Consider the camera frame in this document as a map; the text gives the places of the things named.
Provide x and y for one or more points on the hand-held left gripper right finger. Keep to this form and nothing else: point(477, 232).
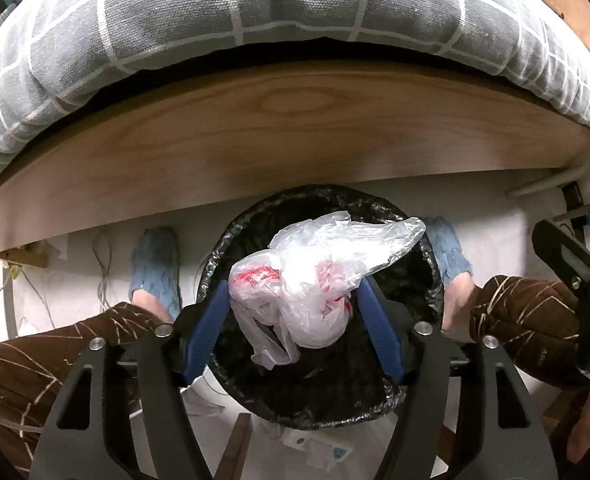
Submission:
point(382, 330)

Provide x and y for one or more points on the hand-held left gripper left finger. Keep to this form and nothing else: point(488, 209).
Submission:
point(207, 330)

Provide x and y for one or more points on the clear plastic bag red print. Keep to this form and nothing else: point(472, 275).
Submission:
point(315, 285)

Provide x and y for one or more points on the trash bin with black liner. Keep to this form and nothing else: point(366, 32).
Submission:
point(325, 400)

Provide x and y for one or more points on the person's right leg brown pants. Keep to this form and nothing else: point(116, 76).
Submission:
point(520, 310)

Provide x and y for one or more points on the person's leg brown pants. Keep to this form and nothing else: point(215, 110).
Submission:
point(25, 360)
point(520, 310)

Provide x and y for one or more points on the blue knitted slipper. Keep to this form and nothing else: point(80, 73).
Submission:
point(450, 255)
point(155, 265)

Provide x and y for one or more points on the white power strip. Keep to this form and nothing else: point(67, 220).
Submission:
point(315, 447)

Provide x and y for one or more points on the person's left leg brown pants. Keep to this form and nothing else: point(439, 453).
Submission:
point(25, 360)

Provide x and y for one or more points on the grey checked blanket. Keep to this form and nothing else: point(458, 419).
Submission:
point(225, 10)

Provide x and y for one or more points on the dark furniture bracket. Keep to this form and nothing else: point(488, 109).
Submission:
point(572, 205)

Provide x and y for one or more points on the white metal frame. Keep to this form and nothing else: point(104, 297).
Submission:
point(550, 180)

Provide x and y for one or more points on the wooden bed frame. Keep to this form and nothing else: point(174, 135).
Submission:
point(275, 145)

